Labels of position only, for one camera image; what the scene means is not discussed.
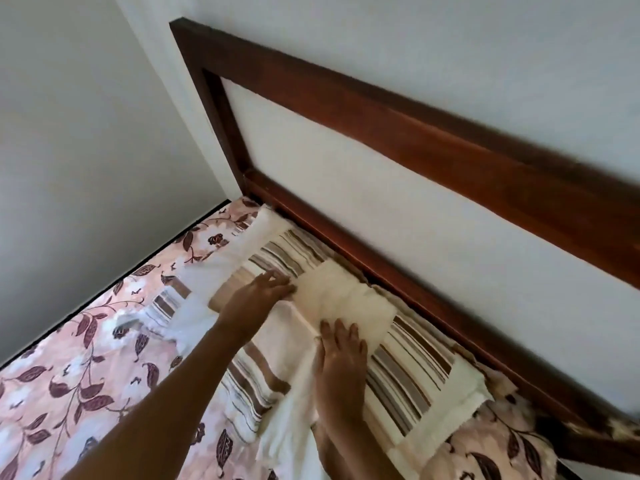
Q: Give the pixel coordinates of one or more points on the person's right hand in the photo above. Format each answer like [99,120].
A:
[340,374]

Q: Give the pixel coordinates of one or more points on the person's left hand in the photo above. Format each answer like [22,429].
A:
[252,304]

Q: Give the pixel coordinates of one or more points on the brown striped patchwork blanket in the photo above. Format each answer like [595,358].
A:
[350,304]

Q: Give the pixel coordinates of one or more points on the pink floral bed sheet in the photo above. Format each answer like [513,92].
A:
[75,394]

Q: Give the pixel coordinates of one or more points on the dark wooden bed frame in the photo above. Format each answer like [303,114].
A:
[400,129]

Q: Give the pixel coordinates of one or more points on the person's left forearm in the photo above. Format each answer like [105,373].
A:
[160,414]

